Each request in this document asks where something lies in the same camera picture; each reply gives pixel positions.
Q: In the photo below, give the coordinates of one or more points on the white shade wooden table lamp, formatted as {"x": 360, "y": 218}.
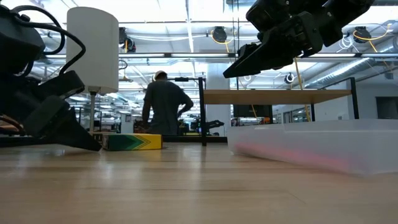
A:
{"x": 93, "y": 46}

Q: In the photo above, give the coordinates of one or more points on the black background monitor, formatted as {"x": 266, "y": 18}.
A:
{"x": 252, "y": 111}

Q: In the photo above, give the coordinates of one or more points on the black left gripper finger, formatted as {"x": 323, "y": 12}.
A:
{"x": 62, "y": 127}

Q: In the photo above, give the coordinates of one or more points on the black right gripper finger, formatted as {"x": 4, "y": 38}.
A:
{"x": 267, "y": 57}

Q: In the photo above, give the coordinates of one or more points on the long ceiling light fixture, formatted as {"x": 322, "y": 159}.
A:
{"x": 199, "y": 55}

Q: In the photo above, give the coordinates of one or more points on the person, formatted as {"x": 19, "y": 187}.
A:
{"x": 164, "y": 105}

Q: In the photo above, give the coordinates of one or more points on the clear plastic pencil box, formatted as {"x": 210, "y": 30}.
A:
{"x": 311, "y": 137}

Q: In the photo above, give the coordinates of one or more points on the background robot workstation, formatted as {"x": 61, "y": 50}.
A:
{"x": 214, "y": 125}

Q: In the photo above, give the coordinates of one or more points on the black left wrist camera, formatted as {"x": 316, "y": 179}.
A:
{"x": 62, "y": 84}

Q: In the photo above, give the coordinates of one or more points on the wooden shelf with black legs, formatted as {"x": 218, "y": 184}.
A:
{"x": 273, "y": 97}

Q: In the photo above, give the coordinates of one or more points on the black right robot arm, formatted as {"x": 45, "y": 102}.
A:
{"x": 348, "y": 12}

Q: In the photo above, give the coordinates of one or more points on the yellow green crayon box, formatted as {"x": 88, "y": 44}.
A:
{"x": 133, "y": 142}

